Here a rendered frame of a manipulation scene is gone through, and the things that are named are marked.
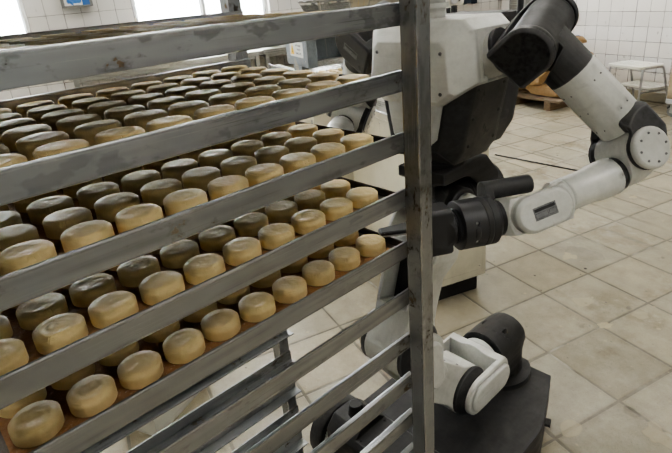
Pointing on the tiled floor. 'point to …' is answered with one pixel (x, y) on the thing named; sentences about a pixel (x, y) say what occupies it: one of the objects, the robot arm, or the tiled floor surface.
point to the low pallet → (540, 100)
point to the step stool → (641, 76)
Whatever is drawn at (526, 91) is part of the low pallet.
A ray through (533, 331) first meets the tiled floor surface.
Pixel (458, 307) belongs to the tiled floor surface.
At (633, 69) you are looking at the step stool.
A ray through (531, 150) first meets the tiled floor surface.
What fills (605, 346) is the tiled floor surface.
